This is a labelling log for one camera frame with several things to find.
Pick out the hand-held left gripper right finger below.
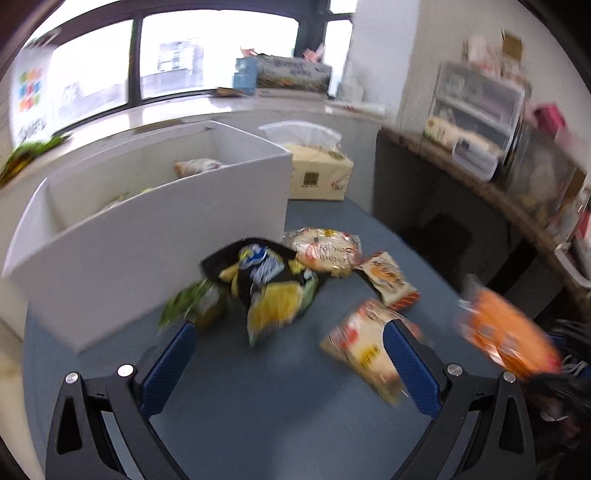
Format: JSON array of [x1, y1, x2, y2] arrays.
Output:
[[382, 319, 537, 480]]

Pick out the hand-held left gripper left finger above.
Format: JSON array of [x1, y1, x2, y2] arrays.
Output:
[[46, 320, 198, 480]]

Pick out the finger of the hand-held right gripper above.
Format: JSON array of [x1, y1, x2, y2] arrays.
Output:
[[549, 318, 591, 368]]

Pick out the green pea snack packet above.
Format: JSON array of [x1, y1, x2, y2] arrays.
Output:
[[158, 279, 227, 333]]

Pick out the small orange white snack packet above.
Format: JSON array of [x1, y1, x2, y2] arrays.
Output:
[[355, 251, 421, 310]]

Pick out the white cardboard box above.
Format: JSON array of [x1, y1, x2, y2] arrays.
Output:
[[2, 119, 294, 354]]

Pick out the black yellow chip bag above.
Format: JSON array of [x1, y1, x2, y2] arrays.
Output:
[[201, 237, 322, 347]]

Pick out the round beige snack packet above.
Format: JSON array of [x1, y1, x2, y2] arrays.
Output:
[[283, 226, 362, 280]]

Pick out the clear plastic container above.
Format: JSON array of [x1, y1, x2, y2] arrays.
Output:
[[505, 133, 578, 213]]

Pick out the dark side counter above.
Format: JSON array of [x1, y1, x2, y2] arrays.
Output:
[[376, 126, 591, 302]]

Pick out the beige tissue box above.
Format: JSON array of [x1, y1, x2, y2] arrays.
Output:
[[259, 121, 354, 202]]

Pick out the pink gift bag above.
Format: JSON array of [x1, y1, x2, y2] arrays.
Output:
[[533, 104, 567, 130]]

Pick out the yellow tissue pack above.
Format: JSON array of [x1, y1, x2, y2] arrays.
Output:
[[423, 116, 502, 151]]

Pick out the pile of green yellow packets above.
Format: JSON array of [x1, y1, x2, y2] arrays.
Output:
[[0, 133, 73, 186]]

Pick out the clear plastic drawer unit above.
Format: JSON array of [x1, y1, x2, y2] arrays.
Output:
[[429, 59, 527, 153]]

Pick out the white tube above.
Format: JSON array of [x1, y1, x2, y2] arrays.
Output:
[[325, 102, 387, 116]]

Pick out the white bag with coloured squares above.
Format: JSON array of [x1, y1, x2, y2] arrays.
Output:
[[11, 46, 57, 147]]

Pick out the white pump bottle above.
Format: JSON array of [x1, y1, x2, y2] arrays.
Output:
[[339, 78, 368, 100]]

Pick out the small open cardboard box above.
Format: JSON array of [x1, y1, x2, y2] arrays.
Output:
[[501, 30, 525, 59]]

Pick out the pink patterned box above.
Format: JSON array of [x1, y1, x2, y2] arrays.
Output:
[[464, 34, 493, 66]]

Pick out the long printed blue box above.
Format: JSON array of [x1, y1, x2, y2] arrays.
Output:
[[233, 56, 332, 96]]

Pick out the black window frame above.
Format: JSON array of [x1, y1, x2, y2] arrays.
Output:
[[48, 0, 358, 123]]

